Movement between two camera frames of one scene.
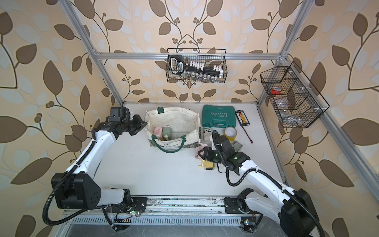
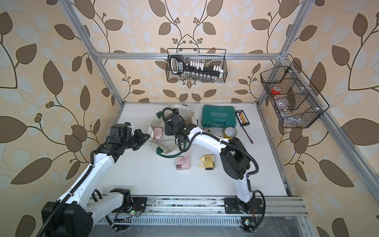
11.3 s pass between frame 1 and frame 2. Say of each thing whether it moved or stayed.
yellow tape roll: stayed
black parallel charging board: stayed
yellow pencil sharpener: stayed
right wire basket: stayed
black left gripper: moved
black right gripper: moved
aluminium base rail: stayed
